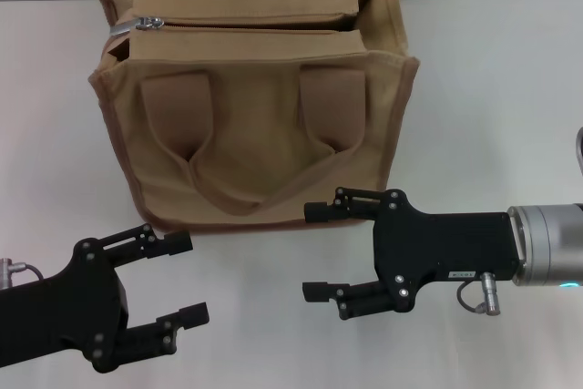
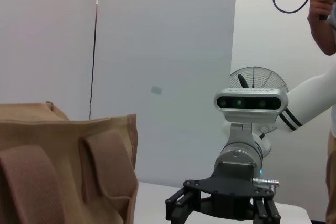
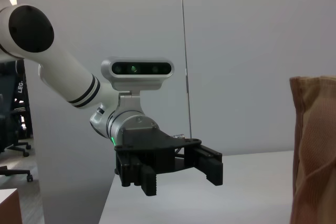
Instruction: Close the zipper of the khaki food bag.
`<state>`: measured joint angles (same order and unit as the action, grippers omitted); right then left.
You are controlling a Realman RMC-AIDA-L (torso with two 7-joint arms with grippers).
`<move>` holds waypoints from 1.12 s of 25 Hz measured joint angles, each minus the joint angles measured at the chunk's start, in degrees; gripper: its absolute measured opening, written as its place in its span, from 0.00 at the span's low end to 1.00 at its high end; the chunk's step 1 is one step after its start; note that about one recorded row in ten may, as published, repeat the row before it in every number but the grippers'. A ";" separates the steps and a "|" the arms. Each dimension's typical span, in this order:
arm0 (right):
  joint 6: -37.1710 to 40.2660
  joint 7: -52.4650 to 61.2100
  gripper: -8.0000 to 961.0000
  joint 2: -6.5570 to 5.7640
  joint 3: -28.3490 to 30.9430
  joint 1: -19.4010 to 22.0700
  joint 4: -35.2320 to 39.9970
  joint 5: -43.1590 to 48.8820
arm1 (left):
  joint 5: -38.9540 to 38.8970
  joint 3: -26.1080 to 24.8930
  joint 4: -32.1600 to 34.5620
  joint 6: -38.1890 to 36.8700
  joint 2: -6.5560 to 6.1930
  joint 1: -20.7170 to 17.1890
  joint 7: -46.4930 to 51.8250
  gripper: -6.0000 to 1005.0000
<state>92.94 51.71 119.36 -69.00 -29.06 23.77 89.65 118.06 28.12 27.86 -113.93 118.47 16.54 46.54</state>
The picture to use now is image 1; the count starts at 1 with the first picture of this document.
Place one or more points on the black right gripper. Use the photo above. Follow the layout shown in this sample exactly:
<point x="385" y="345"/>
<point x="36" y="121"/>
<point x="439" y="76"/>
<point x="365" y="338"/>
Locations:
<point x="437" y="243"/>

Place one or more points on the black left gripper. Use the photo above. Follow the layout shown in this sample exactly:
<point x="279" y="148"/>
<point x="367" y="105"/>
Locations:
<point x="68" y="302"/>

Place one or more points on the khaki canvas food bag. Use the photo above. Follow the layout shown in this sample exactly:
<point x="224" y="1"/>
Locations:
<point x="255" y="134"/>

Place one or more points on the silver metal zipper pull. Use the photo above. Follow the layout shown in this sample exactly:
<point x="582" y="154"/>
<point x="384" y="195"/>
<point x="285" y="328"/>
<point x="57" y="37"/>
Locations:
<point x="146" y="23"/>

